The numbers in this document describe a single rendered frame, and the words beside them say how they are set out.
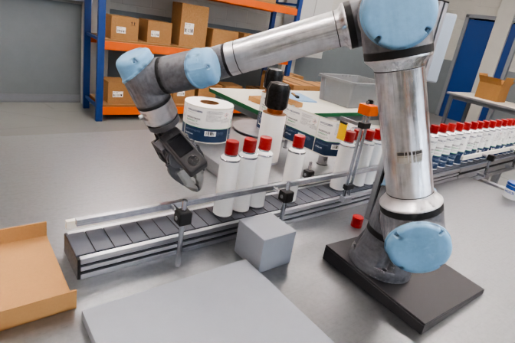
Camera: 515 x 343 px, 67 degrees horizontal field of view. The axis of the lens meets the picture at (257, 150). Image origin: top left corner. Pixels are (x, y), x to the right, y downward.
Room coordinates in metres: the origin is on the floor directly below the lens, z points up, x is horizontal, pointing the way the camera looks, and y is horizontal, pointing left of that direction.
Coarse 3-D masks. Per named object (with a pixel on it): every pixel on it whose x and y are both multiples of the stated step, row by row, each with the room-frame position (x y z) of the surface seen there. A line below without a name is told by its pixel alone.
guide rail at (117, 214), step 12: (360, 168) 1.22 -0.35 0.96; (372, 168) 1.26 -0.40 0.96; (300, 180) 1.03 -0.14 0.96; (312, 180) 1.06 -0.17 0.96; (324, 180) 1.10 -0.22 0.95; (228, 192) 0.87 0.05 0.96; (240, 192) 0.89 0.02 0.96; (252, 192) 0.92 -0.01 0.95; (156, 204) 0.75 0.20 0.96; (168, 204) 0.76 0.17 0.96; (180, 204) 0.78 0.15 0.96; (192, 204) 0.80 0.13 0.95; (84, 216) 0.66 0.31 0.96; (96, 216) 0.66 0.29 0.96; (108, 216) 0.68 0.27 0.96; (120, 216) 0.69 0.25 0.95; (132, 216) 0.71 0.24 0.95
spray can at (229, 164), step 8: (232, 144) 0.89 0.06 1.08; (232, 152) 0.89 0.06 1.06; (224, 160) 0.89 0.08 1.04; (232, 160) 0.89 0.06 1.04; (240, 160) 0.90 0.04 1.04; (224, 168) 0.89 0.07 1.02; (232, 168) 0.89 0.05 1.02; (224, 176) 0.89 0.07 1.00; (232, 176) 0.89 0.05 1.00; (224, 184) 0.88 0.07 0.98; (232, 184) 0.89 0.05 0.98; (216, 192) 0.90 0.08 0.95; (224, 200) 0.88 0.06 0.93; (232, 200) 0.90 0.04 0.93; (216, 208) 0.89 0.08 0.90; (224, 208) 0.88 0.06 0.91; (232, 208) 0.90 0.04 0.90; (216, 216) 0.89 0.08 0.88; (224, 216) 0.88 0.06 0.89
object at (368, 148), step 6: (366, 132) 1.27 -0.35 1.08; (372, 132) 1.27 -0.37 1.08; (366, 138) 1.27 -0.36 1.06; (372, 138) 1.27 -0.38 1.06; (366, 144) 1.26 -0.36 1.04; (372, 144) 1.27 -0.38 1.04; (366, 150) 1.26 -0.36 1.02; (372, 150) 1.27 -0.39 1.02; (366, 156) 1.26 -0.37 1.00; (360, 162) 1.26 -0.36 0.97; (366, 162) 1.26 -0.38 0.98; (360, 174) 1.26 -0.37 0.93; (354, 180) 1.26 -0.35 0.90; (360, 180) 1.26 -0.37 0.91; (354, 186) 1.26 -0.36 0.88; (360, 186) 1.26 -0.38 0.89
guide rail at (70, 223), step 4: (328, 180) 1.24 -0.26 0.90; (304, 184) 1.16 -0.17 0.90; (308, 184) 1.17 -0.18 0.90; (196, 204) 0.90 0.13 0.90; (200, 204) 0.91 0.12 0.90; (156, 212) 0.83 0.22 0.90; (160, 212) 0.84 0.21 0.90; (136, 216) 0.80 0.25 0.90; (68, 220) 0.70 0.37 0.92; (72, 220) 0.71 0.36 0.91; (108, 220) 0.75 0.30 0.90; (112, 220) 0.76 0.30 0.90; (68, 224) 0.70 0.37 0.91; (72, 224) 0.71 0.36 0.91; (88, 224) 0.73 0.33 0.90; (92, 224) 0.73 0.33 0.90; (68, 228) 0.70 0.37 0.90; (72, 228) 0.71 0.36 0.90
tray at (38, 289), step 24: (0, 240) 0.70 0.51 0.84; (24, 240) 0.72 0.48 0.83; (48, 240) 0.74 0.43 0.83; (0, 264) 0.64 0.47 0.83; (24, 264) 0.65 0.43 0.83; (48, 264) 0.66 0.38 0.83; (0, 288) 0.57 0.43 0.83; (24, 288) 0.58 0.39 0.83; (48, 288) 0.59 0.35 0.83; (0, 312) 0.49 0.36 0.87; (24, 312) 0.51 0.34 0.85; (48, 312) 0.53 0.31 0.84
